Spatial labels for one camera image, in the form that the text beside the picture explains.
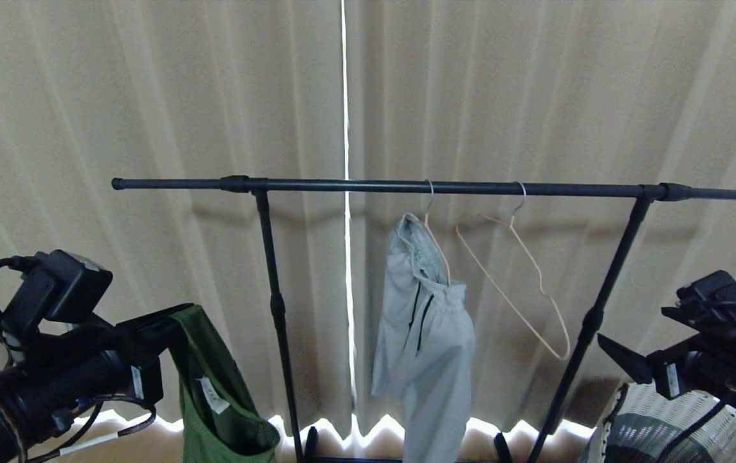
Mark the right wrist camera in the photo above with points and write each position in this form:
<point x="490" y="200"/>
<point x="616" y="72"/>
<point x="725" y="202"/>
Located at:
<point x="728" y="308"/>

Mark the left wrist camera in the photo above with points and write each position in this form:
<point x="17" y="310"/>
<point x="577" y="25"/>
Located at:
<point x="65" y="283"/>

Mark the black clothes rack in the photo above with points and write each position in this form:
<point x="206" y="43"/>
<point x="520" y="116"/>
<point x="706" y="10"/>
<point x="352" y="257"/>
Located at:
<point x="406" y="187"/>

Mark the beige curtain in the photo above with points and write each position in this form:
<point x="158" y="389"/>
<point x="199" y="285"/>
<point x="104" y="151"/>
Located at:
<point x="149" y="96"/>

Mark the white laundry basket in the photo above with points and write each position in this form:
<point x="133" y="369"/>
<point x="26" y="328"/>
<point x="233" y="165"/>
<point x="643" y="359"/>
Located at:
<point x="638" y="402"/>

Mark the pale grey shorts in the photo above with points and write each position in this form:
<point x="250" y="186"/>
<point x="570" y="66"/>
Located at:
<point x="432" y="360"/>

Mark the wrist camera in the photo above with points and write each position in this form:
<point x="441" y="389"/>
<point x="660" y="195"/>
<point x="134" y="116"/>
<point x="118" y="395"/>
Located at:
<point x="728" y="308"/>
<point x="65" y="283"/>

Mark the pink clothes hanger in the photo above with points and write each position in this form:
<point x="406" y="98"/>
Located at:
<point x="438" y="247"/>
<point x="524" y="248"/>

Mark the green garment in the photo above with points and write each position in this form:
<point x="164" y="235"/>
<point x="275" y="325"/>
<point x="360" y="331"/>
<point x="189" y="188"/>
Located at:
<point x="226" y="437"/>

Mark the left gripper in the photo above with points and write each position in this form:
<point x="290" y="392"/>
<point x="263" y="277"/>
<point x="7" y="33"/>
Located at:
<point x="85" y="386"/>

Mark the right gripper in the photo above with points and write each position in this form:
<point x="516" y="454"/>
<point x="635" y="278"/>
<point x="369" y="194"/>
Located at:
<point x="728" y="382"/>

